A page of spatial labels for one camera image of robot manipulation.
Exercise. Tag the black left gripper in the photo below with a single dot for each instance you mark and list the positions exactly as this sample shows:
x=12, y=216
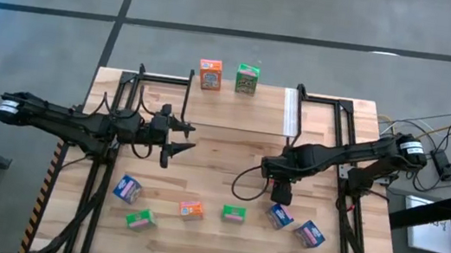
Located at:
x=158, y=130

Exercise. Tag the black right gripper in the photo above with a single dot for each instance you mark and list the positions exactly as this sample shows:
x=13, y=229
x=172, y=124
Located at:
x=282, y=193

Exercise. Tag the blue Frosted Flakes cereal box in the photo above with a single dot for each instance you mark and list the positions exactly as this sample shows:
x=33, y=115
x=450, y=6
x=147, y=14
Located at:
x=127, y=189
x=279, y=216
x=308, y=234

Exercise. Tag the green Apple Jacks cereal box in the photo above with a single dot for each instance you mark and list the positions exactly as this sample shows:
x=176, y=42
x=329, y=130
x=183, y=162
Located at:
x=233, y=213
x=246, y=83
x=141, y=220

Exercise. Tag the orange Mini Wheats cereal box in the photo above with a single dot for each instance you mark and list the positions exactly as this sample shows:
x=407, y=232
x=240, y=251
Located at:
x=191, y=210
x=210, y=78

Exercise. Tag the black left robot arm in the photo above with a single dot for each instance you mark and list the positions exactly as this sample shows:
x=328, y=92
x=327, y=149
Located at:
x=56, y=116

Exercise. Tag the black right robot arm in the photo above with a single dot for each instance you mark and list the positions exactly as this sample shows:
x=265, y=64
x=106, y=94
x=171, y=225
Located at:
x=335, y=154

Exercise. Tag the wooden shelf table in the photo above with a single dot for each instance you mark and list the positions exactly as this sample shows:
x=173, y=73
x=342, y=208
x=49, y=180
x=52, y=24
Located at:
x=253, y=117

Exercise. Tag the yellow black hazard stripe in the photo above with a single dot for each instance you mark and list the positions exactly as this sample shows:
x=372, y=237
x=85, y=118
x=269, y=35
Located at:
x=40, y=200

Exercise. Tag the black beam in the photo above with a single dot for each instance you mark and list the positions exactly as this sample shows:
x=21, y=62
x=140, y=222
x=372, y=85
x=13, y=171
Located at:
x=437, y=211

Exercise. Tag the white panel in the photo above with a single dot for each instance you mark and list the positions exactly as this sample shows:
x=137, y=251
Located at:
x=433, y=237

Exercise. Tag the black power adapter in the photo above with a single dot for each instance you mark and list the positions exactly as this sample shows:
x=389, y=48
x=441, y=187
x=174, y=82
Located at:
x=443, y=166

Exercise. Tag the black metal rig frame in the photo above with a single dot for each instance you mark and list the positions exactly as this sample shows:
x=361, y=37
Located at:
x=127, y=75
x=347, y=104

